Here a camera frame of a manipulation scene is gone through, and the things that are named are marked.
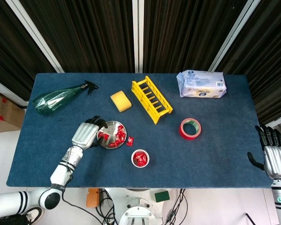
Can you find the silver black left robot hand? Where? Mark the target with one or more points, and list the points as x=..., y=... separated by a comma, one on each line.
x=84, y=134

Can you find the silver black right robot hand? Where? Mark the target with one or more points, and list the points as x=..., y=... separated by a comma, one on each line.
x=277, y=161

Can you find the red candy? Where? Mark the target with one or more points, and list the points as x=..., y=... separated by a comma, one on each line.
x=144, y=158
x=137, y=158
x=130, y=141
x=103, y=136

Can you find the heap of red candies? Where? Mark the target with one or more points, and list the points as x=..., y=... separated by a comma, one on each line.
x=119, y=136

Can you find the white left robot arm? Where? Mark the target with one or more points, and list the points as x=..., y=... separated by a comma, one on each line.
x=16, y=200

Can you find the white paper cup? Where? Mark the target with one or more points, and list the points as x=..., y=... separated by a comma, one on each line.
x=132, y=159

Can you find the round metal plate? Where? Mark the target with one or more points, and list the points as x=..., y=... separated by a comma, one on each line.
x=111, y=127

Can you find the green plastic spray bottle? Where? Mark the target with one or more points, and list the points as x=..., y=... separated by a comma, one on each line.
x=53, y=100

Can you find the yellow sponge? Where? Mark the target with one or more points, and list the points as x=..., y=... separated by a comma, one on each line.
x=120, y=102

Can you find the black angled strut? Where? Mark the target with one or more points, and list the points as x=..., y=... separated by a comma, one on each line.
x=250, y=219

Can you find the orange box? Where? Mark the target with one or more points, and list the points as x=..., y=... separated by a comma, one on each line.
x=93, y=198

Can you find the yellow test tube rack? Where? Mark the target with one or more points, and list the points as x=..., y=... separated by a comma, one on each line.
x=152, y=112

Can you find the cardboard box with red tape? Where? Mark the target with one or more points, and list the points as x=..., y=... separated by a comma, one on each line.
x=11, y=112

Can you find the blue felt table cover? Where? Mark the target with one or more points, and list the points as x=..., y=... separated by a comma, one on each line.
x=201, y=164

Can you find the white robot torso base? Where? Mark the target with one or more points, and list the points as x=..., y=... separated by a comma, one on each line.
x=135, y=199

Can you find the red tape roll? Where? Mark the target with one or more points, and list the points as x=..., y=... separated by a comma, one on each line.
x=189, y=137

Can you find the black and white sneaker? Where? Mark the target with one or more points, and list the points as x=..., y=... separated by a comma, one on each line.
x=35, y=213

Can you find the black pleated curtain panel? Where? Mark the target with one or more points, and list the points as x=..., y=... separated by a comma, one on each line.
x=84, y=35
x=9, y=47
x=189, y=35
x=271, y=58

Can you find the green block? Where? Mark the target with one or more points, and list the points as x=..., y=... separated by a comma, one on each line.
x=162, y=197

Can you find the white wet wipes pack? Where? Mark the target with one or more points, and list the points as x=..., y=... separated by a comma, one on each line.
x=201, y=84

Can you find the white low frame rail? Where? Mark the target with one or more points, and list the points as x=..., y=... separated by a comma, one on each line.
x=276, y=122
x=9, y=93

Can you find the white frame post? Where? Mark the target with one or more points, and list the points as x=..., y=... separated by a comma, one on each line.
x=234, y=35
x=134, y=35
x=36, y=35

